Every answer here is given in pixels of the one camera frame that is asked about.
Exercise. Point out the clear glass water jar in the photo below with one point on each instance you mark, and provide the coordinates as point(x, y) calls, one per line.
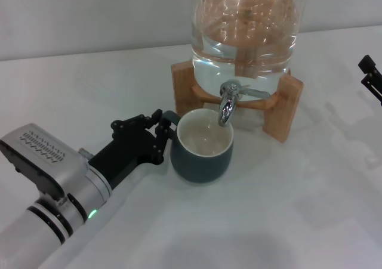
point(244, 27)

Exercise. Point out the dark grey ceramic cup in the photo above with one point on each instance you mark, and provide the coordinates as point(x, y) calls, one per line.
point(200, 169)

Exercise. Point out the wooden dispenser stand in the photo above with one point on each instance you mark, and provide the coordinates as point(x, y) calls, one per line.
point(186, 102)

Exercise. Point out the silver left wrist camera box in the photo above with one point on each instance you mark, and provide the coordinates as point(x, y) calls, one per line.
point(38, 158)

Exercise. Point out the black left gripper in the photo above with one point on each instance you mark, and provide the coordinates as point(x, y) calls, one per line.
point(125, 152)

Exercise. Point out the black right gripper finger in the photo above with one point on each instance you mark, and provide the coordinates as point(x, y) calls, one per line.
point(374, 84)

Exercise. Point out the chrome faucet tap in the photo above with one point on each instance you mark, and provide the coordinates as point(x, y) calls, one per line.
point(228, 108)

